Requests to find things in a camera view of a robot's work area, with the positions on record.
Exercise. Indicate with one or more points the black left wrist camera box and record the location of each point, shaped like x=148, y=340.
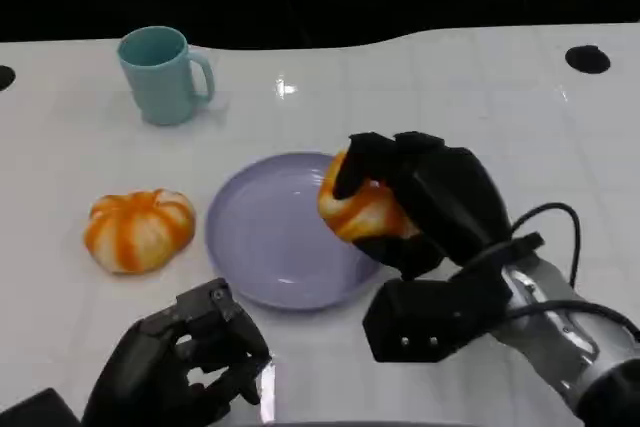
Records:
x=37, y=409

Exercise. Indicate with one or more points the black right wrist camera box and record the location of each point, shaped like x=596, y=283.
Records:
x=430, y=322

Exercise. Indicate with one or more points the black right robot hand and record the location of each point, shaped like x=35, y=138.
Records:
x=450, y=197

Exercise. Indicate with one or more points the pale green mug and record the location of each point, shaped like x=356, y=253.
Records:
x=155, y=82

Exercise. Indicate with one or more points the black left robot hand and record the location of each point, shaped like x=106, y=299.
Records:
x=165, y=362

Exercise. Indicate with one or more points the lilac plate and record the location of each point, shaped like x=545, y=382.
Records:
x=270, y=237

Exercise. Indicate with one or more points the orange white toy bread roll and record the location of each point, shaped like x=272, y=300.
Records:
x=360, y=217
x=137, y=232

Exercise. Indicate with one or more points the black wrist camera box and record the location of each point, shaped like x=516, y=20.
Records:
x=430, y=322
x=37, y=409

